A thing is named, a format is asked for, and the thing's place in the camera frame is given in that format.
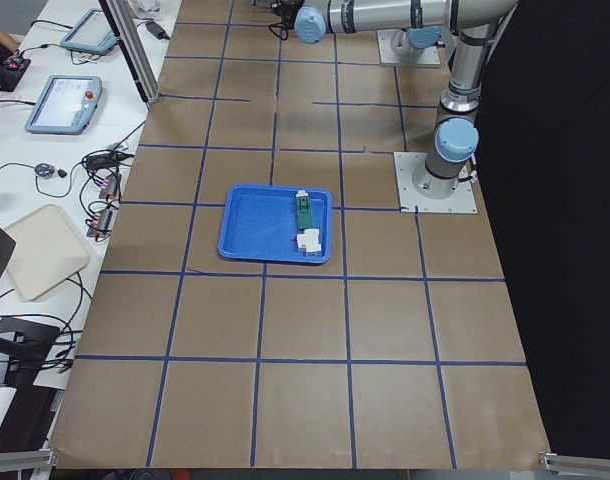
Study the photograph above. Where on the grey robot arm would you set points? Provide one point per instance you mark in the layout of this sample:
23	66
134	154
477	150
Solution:
455	137
416	46

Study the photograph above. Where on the white circuit breaker module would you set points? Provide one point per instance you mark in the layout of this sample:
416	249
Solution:
308	242

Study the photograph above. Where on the blue plastic tray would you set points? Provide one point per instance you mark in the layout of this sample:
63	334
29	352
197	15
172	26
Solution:
260	224

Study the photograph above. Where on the beige plastic tray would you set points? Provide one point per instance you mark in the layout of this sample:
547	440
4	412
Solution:
48	250

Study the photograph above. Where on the black power adapter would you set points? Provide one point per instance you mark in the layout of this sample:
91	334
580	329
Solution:
156	30

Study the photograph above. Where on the near teach pendant tablet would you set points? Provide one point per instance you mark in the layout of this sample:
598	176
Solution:
66	105

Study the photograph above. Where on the teach pendant tablet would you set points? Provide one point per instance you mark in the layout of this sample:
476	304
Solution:
66	105
91	34

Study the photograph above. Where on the far teach pendant tablet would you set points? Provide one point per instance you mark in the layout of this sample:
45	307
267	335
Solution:
91	34

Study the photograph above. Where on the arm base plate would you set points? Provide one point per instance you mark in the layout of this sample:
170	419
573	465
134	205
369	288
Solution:
419	192
385	52

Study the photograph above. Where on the aluminium frame post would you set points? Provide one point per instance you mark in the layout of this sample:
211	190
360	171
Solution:
121	23

